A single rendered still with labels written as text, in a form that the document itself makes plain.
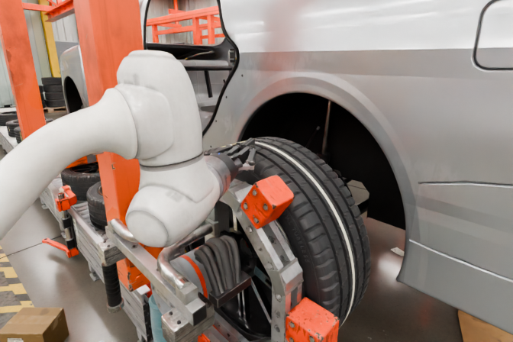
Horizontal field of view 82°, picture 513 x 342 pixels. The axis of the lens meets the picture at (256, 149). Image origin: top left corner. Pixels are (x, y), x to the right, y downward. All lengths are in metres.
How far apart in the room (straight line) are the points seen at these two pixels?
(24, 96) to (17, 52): 0.34
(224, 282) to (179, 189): 0.25
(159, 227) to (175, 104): 0.17
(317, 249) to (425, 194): 0.39
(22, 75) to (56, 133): 2.60
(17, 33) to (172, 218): 2.69
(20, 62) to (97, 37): 1.93
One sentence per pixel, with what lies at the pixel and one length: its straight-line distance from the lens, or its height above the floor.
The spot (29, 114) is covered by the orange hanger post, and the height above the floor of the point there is 1.03.
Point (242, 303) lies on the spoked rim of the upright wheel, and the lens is 1.07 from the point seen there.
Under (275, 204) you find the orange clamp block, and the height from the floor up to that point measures 1.13.
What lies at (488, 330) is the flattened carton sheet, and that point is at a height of 0.01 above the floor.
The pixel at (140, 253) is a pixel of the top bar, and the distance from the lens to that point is 0.78.
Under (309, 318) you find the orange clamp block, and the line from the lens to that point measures 0.73.
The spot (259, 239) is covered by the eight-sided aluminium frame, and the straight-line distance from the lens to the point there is 0.68.
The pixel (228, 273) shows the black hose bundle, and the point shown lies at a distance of 0.63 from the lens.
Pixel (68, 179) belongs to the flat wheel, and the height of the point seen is 0.46.
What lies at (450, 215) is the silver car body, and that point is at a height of 1.02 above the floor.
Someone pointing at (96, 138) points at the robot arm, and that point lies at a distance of 0.42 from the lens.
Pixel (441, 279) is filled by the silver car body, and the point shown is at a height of 0.82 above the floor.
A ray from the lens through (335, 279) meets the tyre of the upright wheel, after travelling 0.75.
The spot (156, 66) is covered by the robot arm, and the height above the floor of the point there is 1.40.
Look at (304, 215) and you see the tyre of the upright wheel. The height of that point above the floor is 1.07.
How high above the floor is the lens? 1.40
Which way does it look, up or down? 16 degrees down
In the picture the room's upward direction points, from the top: straight up
